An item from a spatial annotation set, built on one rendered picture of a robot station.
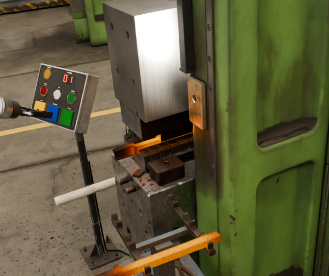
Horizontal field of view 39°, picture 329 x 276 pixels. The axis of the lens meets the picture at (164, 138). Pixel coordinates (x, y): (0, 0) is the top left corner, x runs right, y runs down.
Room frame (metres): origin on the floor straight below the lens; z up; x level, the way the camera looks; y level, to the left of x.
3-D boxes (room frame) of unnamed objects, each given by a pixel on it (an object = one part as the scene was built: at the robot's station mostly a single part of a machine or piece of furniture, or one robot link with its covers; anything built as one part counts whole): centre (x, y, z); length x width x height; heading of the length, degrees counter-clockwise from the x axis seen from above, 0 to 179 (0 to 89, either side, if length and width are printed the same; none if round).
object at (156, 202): (1.72, -0.09, 0.69); 0.56 x 0.38 x 0.45; 116
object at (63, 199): (1.94, 0.36, 0.62); 0.44 x 0.05 x 0.05; 116
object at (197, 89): (1.44, -0.12, 1.27); 0.09 x 0.02 x 0.17; 26
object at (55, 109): (2.04, 0.53, 1.01); 0.07 x 0.05 x 0.07; 51
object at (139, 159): (1.76, -0.06, 0.96); 0.42 x 0.20 x 0.09; 116
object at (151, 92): (1.72, -0.08, 1.36); 0.42 x 0.39 x 0.40; 116
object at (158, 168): (1.54, 0.00, 0.95); 0.12 x 0.08 x 0.06; 116
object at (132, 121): (1.76, -0.06, 1.12); 0.42 x 0.20 x 0.10; 116
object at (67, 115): (1.98, 0.45, 1.01); 0.07 x 0.05 x 0.07; 51
